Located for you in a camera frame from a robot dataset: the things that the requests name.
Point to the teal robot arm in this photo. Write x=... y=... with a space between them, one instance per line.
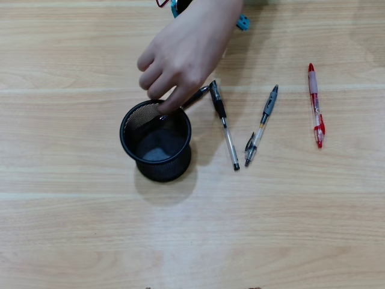
x=174 y=12

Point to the black mesh pen holder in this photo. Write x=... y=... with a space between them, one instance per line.
x=156 y=170

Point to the bare human hand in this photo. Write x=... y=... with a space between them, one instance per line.
x=186 y=54

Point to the all-black pen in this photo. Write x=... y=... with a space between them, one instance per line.
x=197 y=95

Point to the clear retractable pen grey grip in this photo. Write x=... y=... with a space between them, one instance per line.
x=270 y=102

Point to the clear gel pen black cap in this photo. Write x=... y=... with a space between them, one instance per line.
x=221 y=108

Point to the red retractable pen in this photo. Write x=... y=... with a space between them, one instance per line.
x=314 y=99

